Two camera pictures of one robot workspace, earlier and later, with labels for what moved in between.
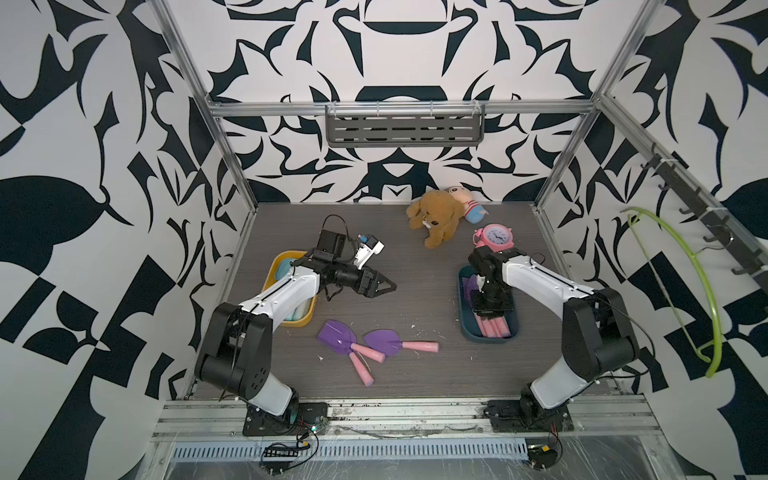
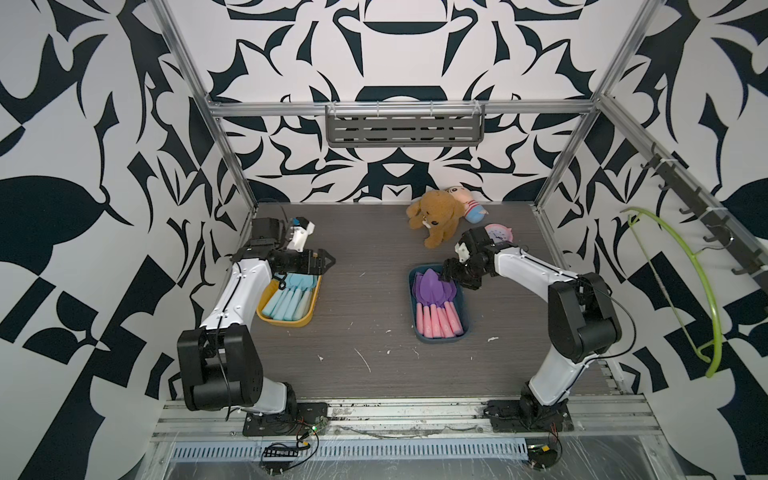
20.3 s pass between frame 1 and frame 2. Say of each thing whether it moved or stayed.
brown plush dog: stayed
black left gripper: moved
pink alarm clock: stayed
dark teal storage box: moved
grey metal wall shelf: stayed
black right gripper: moved
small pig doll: stayed
